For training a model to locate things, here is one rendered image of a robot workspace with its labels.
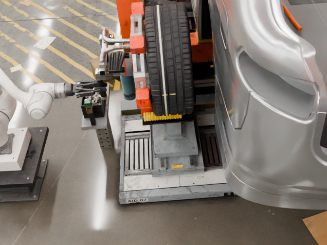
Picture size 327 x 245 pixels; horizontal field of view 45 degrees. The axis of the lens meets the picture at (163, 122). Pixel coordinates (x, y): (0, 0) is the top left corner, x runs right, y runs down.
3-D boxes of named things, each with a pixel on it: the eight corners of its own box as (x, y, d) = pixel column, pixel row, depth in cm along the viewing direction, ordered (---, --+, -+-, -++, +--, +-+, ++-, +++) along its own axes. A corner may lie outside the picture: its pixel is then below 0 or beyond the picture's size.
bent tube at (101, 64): (134, 65, 220) (132, 49, 212) (99, 68, 220) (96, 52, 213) (134, 47, 232) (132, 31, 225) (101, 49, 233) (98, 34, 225)
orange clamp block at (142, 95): (150, 96, 226) (151, 107, 219) (136, 97, 226) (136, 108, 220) (149, 87, 221) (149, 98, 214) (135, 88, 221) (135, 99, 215)
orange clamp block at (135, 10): (144, 16, 238) (143, 1, 238) (131, 17, 238) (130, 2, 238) (145, 19, 245) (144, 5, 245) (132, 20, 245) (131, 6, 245)
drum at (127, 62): (148, 78, 242) (146, 60, 232) (113, 81, 242) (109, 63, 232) (148, 64, 252) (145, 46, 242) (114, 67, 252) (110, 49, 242)
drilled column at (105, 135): (113, 147, 309) (103, 108, 279) (100, 148, 310) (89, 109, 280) (113, 138, 316) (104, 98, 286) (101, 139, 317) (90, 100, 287)
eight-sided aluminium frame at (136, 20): (152, 126, 243) (142, 52, 204) (141, 127, 243) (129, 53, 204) (149, 70, 281) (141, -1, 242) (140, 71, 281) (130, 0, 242)
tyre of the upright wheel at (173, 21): (192, 128, 261) (195, 84, 199) (156, 131, 262) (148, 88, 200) (183, 41, 284) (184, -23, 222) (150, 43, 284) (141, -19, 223)
